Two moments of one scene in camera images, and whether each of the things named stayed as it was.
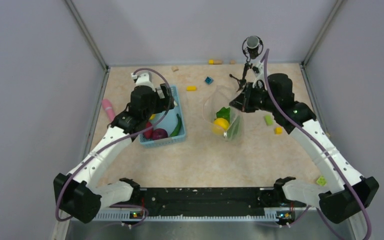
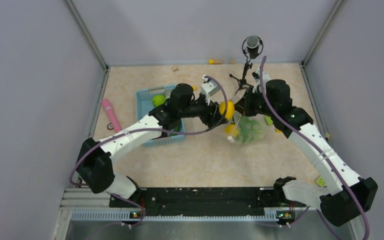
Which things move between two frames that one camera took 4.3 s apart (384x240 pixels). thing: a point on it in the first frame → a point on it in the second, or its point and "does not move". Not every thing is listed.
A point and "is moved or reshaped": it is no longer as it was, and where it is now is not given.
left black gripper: x=164 y=102 → x=212 y=115
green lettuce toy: x=224 y=112 is moved or reshaped
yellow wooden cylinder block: x=215 y=62 does not move
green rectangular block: x=268 y=120 does not move
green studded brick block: x=321 y=181 does not move
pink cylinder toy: x=109 y=111 does not move
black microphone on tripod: x=252 y=46 does not move
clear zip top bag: x=220 y=117 is moved or reshaped
